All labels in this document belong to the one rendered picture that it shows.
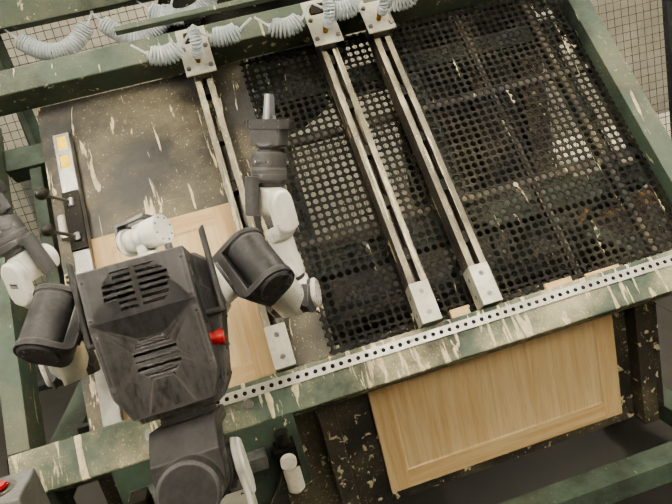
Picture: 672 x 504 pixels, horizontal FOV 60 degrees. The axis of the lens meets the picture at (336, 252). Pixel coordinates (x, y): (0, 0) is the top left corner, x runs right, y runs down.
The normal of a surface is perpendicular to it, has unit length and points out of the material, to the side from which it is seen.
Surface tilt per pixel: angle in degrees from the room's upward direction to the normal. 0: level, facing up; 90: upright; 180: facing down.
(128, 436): 54
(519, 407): 90
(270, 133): 78
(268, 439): 90
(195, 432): 22
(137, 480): 90
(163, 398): 82
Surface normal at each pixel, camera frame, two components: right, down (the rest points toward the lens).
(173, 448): -0.14, -0.77
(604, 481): -0.23, -0.93
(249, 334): 0.03, -0.35
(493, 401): 0.20, 0.24
